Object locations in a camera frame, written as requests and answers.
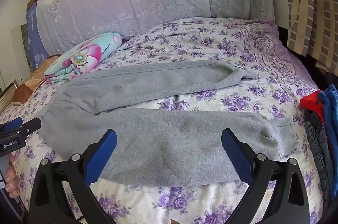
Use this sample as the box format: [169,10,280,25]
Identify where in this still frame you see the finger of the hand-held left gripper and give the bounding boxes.
[22,118,42,134]
[0,118,24,132]

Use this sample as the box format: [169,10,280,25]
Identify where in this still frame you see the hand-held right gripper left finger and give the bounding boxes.
[29,129,118,224]

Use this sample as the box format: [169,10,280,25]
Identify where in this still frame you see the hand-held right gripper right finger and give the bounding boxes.
[221,128,310,224]

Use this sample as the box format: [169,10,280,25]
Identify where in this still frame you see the grey fleece pants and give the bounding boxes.
[39,59,297,186]

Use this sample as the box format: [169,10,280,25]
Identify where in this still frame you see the person's left hand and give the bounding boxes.
[5,154,20,198]

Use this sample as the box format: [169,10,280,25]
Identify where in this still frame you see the brown pillow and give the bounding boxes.
[24,55,62,92]
[12,82,35,107]

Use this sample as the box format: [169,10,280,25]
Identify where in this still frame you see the green picture panel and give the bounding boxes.
[21,24,32,72]

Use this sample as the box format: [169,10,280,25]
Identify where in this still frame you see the dark denim jeans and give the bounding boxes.
[304,110,334,203]

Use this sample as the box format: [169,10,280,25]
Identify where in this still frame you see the folded teal pink floral blanket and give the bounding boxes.
[44,32,122,84]

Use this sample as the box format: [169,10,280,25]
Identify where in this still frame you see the blue printed packaging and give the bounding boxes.
[25,0,49,72]

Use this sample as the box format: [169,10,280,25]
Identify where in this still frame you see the red cloth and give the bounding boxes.
[299,90,325,121]

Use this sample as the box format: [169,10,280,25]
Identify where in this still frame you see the blue cloth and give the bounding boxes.
[318,84,338,150]

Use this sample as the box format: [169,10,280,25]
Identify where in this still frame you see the beige checkered curtain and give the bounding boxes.
[281,0,338,68]

